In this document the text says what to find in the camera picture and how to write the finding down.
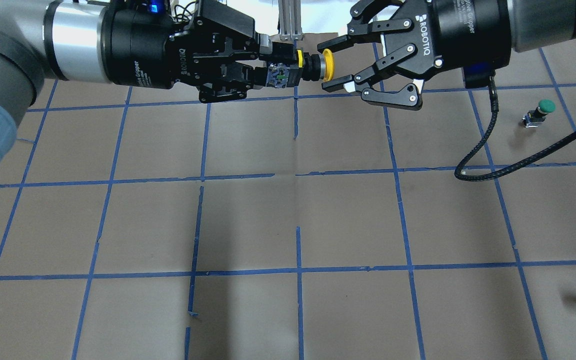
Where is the green push button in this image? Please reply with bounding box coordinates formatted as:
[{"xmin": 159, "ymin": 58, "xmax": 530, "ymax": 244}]
[{"xmin": 522, "ymin": 99, "xmax": 556, "ymax": 129}]

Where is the brown paper table cover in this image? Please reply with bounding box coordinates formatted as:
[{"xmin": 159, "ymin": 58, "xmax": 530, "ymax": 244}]
[{"xmin": 0, "ymin": 70, "xmax": 576, "ymax": 360}]

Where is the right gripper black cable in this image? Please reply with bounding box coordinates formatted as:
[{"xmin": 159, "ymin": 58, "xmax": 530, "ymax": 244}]
[{"xmin": 454, "ymin": 75, "xmax": 576, "ymax": 182}]

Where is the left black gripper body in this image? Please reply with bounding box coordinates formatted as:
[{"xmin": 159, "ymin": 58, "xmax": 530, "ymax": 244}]
[{"xmin": 103, "ymin": 5, "xmax": 229, "ymax": 90}]

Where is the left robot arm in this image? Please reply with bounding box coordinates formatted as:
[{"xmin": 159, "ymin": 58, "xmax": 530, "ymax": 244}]
[{"xmin": 0, "ymin": 0, "xmax": 279, "ymax": 162}]

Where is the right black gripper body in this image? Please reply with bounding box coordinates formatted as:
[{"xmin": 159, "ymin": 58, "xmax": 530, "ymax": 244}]
[{"xmin": 413, "ymin": 0, "xmax": 511, "ymax": 80}]

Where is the yellow push button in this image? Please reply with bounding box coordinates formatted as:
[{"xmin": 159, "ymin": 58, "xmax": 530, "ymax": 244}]
[{"xmin": 262, "ymin": 42, "xmax": 335, "ymax": 89}]

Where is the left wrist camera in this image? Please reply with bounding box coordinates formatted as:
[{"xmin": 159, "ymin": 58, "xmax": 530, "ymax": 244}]
[{"xmin": 125, "ymin": 0, "xmax": 171, "ymax": 15}]

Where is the aluminium frame post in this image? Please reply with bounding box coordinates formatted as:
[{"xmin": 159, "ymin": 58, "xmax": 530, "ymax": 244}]
[{"xmin": 278, "ymin": 0, "xmax": 304, "ymax": 41}]

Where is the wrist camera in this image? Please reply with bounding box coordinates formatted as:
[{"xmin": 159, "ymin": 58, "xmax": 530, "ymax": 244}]
[
  {"xmin": 125, "ymin": 0, "xmax": 171, "ymax": 15},
  {"xmin": 462, "ymin": 62, "xmax": 496, "ymax": 89}
]

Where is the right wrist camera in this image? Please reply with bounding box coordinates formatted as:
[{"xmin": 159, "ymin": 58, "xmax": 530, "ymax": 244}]
[{"xmin": 462, "ymin": 62, "xmax": 496, "ymax": 89}]

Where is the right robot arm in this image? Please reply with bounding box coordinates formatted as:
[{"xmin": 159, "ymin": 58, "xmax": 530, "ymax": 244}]
[{"xmin": 317, "ymin": 0, "xmax": 576, "ymax": 111}]

